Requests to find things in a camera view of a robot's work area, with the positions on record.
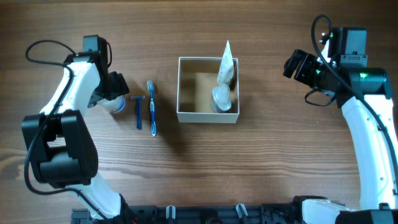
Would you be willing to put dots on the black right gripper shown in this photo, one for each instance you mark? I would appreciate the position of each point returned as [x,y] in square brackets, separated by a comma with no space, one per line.
[298,66]

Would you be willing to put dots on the blue disposable razor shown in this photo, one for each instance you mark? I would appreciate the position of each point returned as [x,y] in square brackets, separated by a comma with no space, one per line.
[138,100]

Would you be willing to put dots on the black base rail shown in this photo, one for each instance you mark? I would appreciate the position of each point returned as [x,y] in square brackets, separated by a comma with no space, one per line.
[265,213]

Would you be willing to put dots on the white cream tube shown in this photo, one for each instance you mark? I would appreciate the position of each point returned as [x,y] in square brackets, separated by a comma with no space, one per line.
[226,71]

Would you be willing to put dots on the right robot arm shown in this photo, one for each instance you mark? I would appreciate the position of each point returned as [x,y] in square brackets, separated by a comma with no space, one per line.
[365,97]

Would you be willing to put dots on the clear purple bottle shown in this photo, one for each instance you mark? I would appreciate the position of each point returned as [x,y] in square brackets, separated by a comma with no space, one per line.
[220,99]

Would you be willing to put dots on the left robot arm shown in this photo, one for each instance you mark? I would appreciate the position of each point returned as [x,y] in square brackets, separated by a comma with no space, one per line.
[61,155]

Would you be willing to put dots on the blue white toothbrush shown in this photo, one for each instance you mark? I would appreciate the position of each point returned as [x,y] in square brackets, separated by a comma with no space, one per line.
[150,87]

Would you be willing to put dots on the cotton swab tub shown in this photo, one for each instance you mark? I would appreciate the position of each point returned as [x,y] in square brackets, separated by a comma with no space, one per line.
[113,106]

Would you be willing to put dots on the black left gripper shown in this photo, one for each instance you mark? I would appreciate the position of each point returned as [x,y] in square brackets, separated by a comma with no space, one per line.
[115,86]

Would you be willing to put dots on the white cardboard box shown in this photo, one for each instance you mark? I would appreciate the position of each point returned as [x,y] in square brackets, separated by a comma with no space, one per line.
[197,76]

